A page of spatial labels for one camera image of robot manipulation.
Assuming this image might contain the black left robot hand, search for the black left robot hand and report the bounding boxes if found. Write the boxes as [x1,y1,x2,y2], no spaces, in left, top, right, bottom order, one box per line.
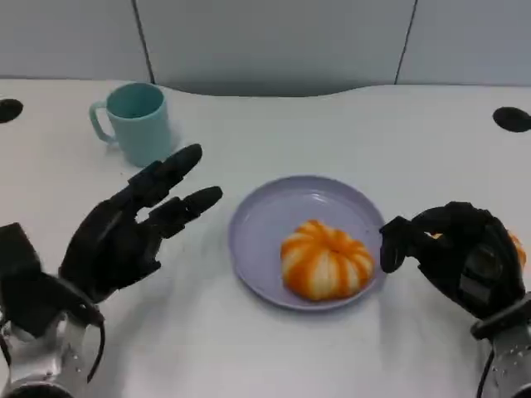
[57,143,224,303]

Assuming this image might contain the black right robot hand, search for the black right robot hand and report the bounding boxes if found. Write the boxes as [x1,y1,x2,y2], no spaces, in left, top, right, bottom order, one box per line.
[378,201,528,320]

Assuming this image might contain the orange and white bread roll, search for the orange and white bread roll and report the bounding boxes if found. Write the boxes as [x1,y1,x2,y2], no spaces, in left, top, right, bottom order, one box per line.
[280,220,376,301]
[428,231,529,267]

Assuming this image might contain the pale green mug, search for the pale green mug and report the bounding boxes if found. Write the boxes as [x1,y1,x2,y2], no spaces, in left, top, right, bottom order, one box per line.
[89,81,173,168]

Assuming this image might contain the lilac plate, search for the lilac plate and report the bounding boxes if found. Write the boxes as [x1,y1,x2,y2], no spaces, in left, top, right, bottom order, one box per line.
[227,175,387,312]

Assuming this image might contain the gray partition panel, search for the gray partition panel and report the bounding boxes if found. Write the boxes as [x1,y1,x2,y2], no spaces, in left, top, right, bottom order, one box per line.
[131,0,419,98]
[0,0,156,84]
[396,0,531,87]

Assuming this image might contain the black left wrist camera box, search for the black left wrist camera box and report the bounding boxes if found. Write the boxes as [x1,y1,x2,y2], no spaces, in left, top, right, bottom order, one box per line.
[0,222,105,337]

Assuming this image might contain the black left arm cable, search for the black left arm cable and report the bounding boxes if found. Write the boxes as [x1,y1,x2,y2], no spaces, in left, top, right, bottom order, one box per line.
[85,304,107,385]

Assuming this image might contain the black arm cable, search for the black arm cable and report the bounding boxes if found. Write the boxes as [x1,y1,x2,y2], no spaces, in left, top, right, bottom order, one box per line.
[85,304,107,385]
[475,347,499,398]

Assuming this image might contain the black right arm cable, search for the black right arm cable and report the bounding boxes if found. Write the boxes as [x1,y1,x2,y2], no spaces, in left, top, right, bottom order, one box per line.
[475,347,499,398]

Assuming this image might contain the black table cable grommet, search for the black table cable grommet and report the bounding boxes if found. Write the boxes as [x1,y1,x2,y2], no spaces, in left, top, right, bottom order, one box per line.
[492,106,531,133]
[0,98,24,124]

